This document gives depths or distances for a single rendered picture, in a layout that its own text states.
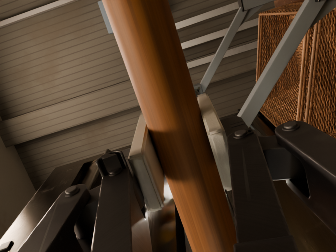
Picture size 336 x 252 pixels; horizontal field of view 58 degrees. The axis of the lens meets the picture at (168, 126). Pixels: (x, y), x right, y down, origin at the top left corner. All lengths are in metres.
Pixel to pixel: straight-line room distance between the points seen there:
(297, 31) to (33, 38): 3.44
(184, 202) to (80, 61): 3.49
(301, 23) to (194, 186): 0.43
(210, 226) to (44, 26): 3.64
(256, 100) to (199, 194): 0.40
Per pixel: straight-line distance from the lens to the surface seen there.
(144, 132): 0.16
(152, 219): 0.92
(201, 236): 0.18
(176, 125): 0.15
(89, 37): 3.60
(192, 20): 3.16
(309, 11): 0.56
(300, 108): 1.22
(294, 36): 0.55
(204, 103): 0.17
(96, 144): 3.79
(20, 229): 1.50
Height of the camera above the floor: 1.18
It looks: 5 degrees up
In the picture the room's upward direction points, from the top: 107 degrees counter-clockwise
